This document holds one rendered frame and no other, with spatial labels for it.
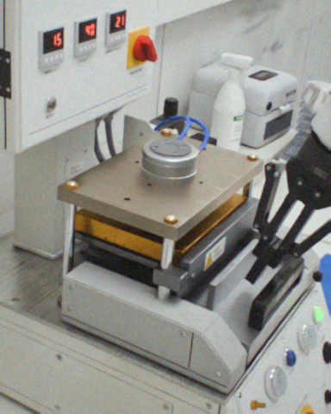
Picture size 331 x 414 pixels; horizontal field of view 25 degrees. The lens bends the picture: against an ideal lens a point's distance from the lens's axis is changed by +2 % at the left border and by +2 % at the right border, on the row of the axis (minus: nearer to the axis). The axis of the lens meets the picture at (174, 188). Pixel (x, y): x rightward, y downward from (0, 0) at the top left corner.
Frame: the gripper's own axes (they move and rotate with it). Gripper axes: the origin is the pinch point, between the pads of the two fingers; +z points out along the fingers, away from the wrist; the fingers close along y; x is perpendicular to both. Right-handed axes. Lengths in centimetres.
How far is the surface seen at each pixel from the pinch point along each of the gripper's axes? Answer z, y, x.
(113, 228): 3.1, -17.9, -10.6
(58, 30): -16.2, -35.6, -9.9
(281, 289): 0.7, 4.1, -2.1
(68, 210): 2.7, -23.5, -13.6
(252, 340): 4.0, 5.0, -10.0
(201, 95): 31, -48, 90
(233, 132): 30, -33, 81
